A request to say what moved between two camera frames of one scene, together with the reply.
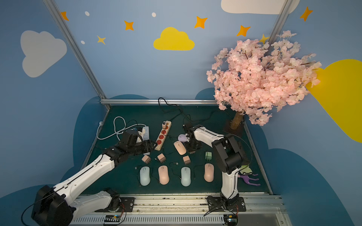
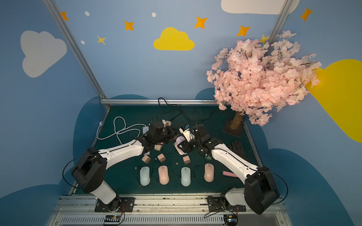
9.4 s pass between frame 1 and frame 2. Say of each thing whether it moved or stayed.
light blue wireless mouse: stayed
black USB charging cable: stayed
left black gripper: moved
